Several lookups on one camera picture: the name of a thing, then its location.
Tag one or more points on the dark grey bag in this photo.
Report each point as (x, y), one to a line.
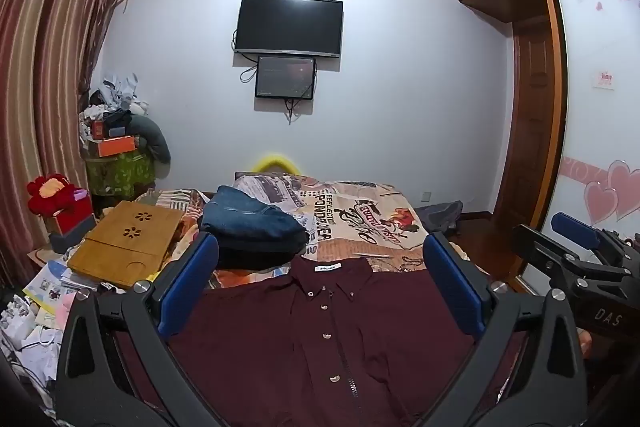
(440, 216)

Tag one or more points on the black wall television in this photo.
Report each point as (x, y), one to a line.
(289, 27)

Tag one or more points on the maroon button-up shirt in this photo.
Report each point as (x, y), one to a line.
(300, 347)

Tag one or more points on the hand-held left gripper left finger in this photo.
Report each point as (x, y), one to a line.
(187, 287)

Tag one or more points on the brown wooden door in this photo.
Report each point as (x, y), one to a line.
(530, 122)

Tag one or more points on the yellow curved object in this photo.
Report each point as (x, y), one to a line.
(275, 161)

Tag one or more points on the pile of clothes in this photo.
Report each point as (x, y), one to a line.
(112, 102)

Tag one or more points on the green patterned cloth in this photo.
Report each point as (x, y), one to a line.
(117, 174)

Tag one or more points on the pile of papers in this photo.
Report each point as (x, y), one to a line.
(40, 302)

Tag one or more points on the small black wall monitor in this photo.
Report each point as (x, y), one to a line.
(285, 77)

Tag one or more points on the grey bundled cloth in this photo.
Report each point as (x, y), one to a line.
(152, 139)

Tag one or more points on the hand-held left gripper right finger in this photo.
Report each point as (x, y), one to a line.
(452, 287)

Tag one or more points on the striped brown curtain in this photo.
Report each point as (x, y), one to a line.
(40, 57)

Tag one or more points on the red plush flower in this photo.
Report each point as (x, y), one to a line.
(47, 192)

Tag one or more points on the orange box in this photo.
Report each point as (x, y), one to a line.
(116, 147)

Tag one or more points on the folded blue jeans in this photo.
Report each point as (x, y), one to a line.
(250, 212)

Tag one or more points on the wooden lap desk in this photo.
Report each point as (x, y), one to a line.
(115, 247)

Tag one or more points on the printed bed sheet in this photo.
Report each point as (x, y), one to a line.
(360, 217)

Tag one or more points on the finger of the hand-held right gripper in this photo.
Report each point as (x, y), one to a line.
(532, 247)
(575, 227)

